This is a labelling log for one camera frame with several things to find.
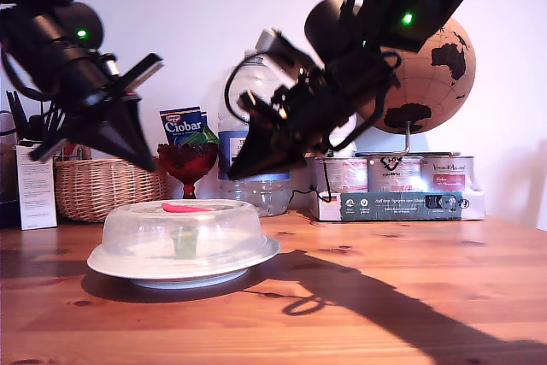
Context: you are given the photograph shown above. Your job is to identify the white tin pink label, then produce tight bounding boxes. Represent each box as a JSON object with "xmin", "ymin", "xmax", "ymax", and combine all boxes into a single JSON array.
[{"xmin": 315, "ymin": 157, "xmax": 368, "ymax": 194}]

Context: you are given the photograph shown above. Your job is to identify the black stick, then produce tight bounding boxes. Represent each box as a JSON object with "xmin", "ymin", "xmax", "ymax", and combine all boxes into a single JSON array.
[{"xmin": 6, "ymin": 90, "xmax": 29, "ymax": 142}]

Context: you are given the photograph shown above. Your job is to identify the cork globe on stand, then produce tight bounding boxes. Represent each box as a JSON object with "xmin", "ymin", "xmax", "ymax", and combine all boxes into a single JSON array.
[{"xmin": 354, "ymin": 16, "xmax": 477, "ymax": 157}]

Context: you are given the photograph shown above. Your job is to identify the white ceramic plate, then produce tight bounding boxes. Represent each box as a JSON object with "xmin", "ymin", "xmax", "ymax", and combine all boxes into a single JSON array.
[{"xmin": 126, "ymin": 268, "xmax": 250, "ymax": 290}]

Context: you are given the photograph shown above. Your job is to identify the red glass goblet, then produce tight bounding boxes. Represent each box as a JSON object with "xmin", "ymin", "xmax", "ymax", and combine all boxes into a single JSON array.
[{"xmin": 156, "ymin": 142, "xmax": 220, "ymax": 200}]

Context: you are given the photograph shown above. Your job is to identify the clear plastic dome pink handle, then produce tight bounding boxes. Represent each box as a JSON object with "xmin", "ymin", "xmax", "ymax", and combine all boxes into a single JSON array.
[{"xmin": 86, "ymin": 198, "xmax": 282, "ymax": 279}]

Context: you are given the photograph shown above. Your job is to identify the wicker basket with handle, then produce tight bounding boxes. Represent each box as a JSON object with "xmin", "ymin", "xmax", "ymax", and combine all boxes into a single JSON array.
[{"xmin": 54, "ymin": 144, "xmax": 170, "ymax": 224}]

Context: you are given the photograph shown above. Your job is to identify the thin black power cable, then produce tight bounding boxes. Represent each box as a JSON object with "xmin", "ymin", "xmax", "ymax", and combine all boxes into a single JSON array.
[{"xmin": 289, "ymin": 160, "xmax": 338, "ymax": 206}]

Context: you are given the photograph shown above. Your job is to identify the dark brown box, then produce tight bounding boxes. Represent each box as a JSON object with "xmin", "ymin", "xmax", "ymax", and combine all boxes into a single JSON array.
[{"xmin": 0, "ymin": 138, "xmax": 21, "ymax": 229}]

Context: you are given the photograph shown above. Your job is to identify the black camera cable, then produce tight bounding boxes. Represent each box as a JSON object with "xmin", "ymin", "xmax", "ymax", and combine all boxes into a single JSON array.
[{"xmin": 224, "ymin": 56, "xmax": 262, "ymax": 121}]

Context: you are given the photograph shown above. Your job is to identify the white tin black scribble label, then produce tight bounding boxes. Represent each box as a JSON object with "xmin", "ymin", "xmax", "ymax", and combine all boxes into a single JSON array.
[{"xmin": 367, "ymin": 156, "xmax": 422, "ymax": 194}]

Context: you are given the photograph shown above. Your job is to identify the green foil packet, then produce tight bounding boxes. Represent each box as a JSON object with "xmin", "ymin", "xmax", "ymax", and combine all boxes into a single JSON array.
[{"xmin": 177, "ymin": 125, "xmax": 221, "ymax": 147}]

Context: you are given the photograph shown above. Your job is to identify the metal wire utensil holder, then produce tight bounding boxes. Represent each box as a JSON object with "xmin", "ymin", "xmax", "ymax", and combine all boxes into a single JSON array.
[{"xmin": 54, "ymin": 145, "xmax": 85, "ymax": 163}]

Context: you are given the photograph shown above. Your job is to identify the cardboard tin tray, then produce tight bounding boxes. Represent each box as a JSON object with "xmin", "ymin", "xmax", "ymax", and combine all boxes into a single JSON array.
[{"xmin": 310, "ymin": 188, "xmax": 486, "ymax": 223}]

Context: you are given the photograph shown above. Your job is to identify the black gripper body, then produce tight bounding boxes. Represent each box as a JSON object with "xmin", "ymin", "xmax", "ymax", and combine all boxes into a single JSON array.
[
  {"xmin": 28, "ymin": 50, "xmax": 164, "ymax": 163},
  {"xmin": 237, "ymin": 66, "xmax": 358, "ymax": 168}
]

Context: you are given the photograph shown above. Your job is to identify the large clear water bottle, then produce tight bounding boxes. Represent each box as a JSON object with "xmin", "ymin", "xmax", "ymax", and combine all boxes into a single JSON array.
[{"xmin": 217, "ymin": 55, "xmax": 292, "ymax": 218}]

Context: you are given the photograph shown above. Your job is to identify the white printed carton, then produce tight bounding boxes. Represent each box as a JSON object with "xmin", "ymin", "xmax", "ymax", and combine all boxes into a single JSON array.
[{"xmin": 15, "ymin": 142, "xmax": 58, "ymax": 231}]

